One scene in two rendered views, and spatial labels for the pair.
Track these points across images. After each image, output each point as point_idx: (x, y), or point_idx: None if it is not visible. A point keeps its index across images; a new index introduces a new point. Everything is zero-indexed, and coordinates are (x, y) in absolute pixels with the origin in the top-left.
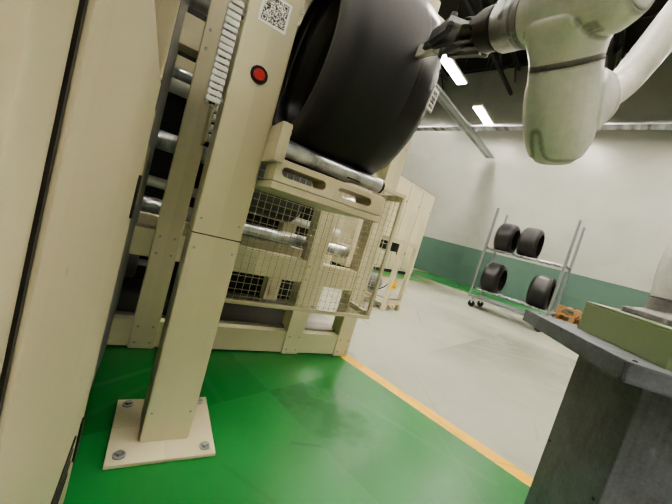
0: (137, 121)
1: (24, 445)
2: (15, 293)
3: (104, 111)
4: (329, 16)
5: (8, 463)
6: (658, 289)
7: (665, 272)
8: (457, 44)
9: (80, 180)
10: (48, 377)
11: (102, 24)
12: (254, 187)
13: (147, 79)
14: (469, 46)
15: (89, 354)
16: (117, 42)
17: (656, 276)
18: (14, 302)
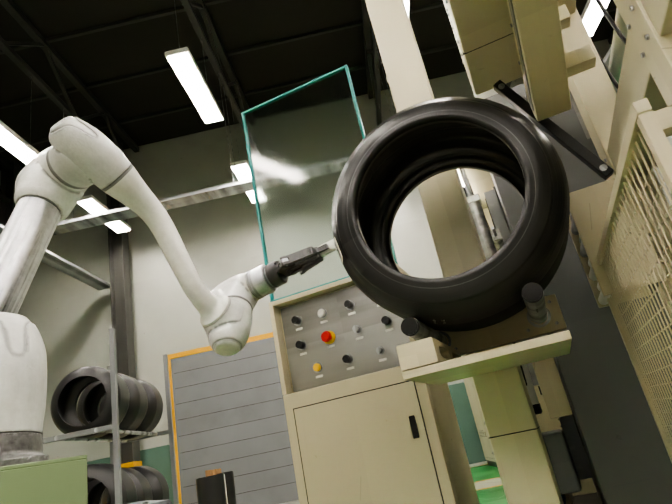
0: (355, 410)
1: (318, 489)
2: (300, 457)
3: (312, 426)
4: (476, 133)
5: (311, 487)
6: (43, 421)
7: (46, 396)
8: (300, 269)
9: (308, 440)
10: (323, 479)
11: (299, 420)
12: (473, 379)
13: (353, 396)
14: (292, 270)
15: (393, 502)
16: (308, 416)
17: (42, 401)
18: (300, 458)
